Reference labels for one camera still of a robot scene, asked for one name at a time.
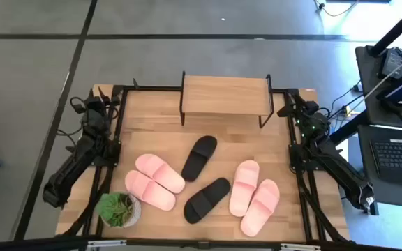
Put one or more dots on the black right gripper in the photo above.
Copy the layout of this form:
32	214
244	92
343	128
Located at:
309	125

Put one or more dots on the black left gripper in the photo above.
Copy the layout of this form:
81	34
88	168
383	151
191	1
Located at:
96	116

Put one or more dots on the pink slide sandal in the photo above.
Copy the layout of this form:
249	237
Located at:
159	172
244	188
260	209
148	191

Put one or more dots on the black slide sandal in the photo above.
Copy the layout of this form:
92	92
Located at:
199	158
206	200

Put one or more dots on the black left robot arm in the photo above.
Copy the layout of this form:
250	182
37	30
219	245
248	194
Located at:
72	171

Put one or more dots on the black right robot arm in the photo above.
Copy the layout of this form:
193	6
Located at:
340	171

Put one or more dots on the wooden shelf with black legs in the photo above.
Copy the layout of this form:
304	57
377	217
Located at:
225	94

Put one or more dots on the black diagonal pole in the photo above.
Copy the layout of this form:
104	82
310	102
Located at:
396	29
349	127

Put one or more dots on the black desk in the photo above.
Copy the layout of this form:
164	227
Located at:
368	104

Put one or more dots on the black power adapter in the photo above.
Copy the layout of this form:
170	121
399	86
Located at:
393	62

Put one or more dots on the black laptop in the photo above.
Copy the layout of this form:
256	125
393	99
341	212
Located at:
396	157

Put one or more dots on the green succulent in white pot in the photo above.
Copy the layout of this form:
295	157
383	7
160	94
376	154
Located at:
117	209

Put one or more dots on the black crossbeam with silver brackets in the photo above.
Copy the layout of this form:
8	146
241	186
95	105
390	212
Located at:
201	244

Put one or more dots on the black metal table frame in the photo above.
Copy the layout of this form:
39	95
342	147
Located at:
152	88

